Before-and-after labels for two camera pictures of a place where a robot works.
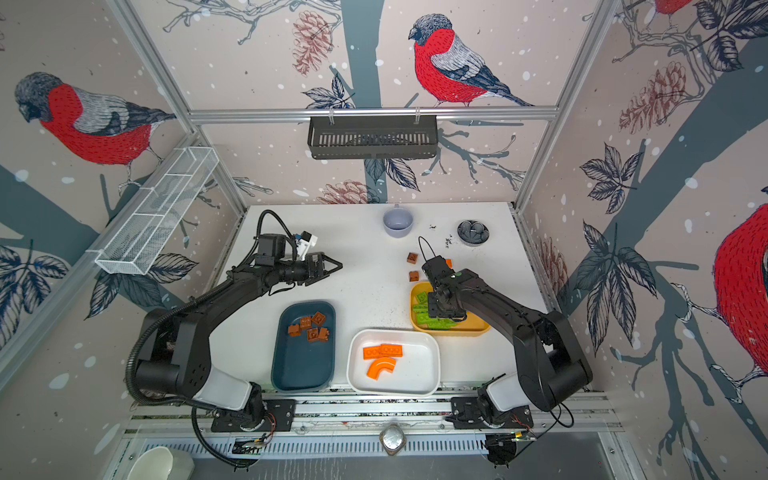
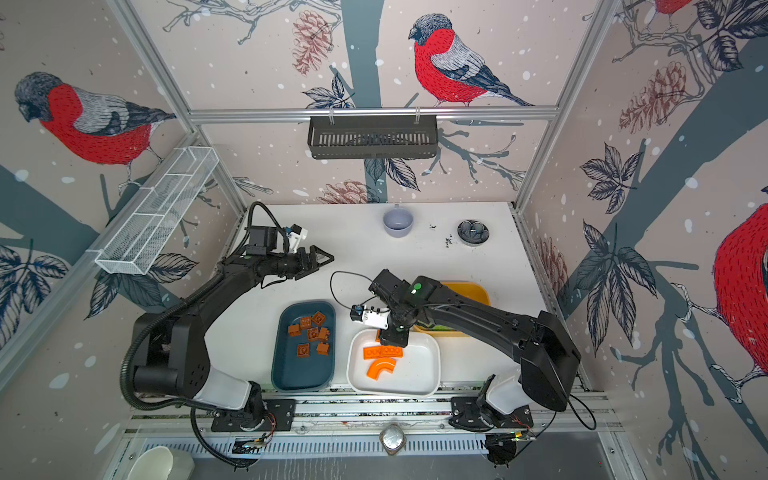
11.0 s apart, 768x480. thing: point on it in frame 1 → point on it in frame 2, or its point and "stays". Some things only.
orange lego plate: [375, 352] stays
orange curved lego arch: [379, 365] stays
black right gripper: [433, 307] → [397, 337]
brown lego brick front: [318, 318] stays
